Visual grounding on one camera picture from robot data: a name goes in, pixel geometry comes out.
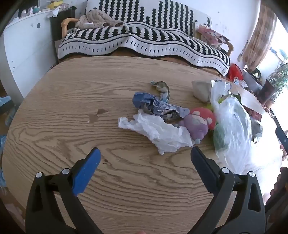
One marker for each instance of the pile of crumpled papers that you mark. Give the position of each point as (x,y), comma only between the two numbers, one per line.
(240,82)

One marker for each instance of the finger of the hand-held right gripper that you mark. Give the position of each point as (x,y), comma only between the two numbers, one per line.
(282,137)

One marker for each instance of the dark red box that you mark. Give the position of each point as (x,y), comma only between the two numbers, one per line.
(254,114)

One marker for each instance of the person's right hand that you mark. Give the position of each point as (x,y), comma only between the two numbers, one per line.
(282,186)

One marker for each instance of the crumpled grey green wrapper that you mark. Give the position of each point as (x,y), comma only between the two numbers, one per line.
(163,86)

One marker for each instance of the purple pink plush toy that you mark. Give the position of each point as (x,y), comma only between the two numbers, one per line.
(195,124)

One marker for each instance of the beige crumpled paper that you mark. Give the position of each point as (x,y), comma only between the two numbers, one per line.
(201,90)

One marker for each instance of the white crumpled paper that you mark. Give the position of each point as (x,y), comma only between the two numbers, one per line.
(162,132)

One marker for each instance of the beige crumpled clothing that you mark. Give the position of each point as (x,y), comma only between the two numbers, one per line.
(96,18)

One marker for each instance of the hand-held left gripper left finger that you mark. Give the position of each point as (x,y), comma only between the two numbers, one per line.
(86,172)

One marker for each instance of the red plastic bag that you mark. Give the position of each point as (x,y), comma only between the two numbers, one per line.
(235,72)

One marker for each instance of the brown patterned curtain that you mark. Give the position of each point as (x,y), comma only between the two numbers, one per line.
(258,40)

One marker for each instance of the potted plant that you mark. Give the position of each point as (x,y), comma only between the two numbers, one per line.
(270,90)

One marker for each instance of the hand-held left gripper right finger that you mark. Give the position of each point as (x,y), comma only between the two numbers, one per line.
(201,167)

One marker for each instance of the white low cabinet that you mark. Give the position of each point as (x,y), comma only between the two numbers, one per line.
(252,82)

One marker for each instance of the black white striped blanket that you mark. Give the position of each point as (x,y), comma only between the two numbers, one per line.
(144,38)

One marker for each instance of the pile of bottles and packets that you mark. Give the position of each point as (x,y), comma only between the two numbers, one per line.
(54,5)

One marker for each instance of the crumpled blue paper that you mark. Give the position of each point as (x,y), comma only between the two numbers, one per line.
(146,102)

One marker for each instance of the clear plastic bag with greens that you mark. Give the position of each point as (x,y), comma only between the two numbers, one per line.
(235,126)

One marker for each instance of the wooden frame sofa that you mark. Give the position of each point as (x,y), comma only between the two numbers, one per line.
(66,22)

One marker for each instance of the pink printed cushion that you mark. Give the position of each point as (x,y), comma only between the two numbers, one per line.
(211,36)

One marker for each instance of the blue plastic bag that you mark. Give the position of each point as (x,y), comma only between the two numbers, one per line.
(6,108)

